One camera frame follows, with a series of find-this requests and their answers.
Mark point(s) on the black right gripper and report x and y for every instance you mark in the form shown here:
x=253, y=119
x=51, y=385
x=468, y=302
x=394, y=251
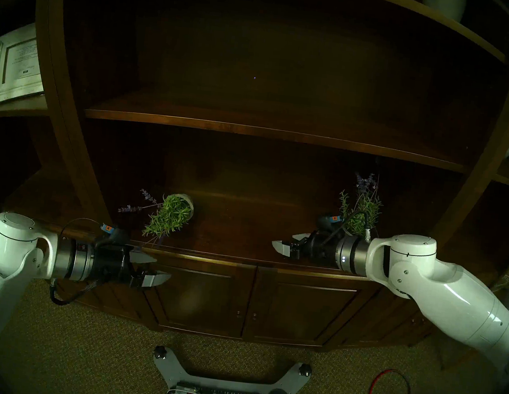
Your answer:
x=323, y=249

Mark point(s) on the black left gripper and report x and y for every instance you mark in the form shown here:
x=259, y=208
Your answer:
x=111, y=264

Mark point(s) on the fake lavender plant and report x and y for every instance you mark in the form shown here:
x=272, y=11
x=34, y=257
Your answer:
x=363, y=215
x=168, y=217

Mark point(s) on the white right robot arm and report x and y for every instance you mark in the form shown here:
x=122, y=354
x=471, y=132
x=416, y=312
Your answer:
x=452, y=292

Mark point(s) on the wooden cabinet door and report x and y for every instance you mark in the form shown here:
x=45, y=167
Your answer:
x=198, y=297
x=301, y=307

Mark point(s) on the dark wooden bookshelf cabinet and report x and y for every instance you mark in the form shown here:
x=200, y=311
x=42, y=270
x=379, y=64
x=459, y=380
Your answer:
x=255, y=190

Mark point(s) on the black star knob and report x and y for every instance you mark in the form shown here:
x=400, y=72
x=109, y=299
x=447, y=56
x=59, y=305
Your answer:
x=305, y=369
x=160, y=351

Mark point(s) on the white framed certificate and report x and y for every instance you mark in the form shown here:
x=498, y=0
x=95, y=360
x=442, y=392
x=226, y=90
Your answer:
x=19, y=65

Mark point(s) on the large white ceramic vase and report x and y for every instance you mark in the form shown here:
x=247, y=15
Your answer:
x=442, y=4

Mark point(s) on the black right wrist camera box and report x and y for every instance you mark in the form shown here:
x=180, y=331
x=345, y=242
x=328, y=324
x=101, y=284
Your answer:
x=324, y=224

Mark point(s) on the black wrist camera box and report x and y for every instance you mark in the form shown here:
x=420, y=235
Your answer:
x=117, y=236
x=324, y=224

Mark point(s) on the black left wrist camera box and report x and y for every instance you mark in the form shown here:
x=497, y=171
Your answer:
x=117, y=236

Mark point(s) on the gray robot base plate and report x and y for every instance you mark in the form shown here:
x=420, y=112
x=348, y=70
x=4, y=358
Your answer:
x=217, y=382

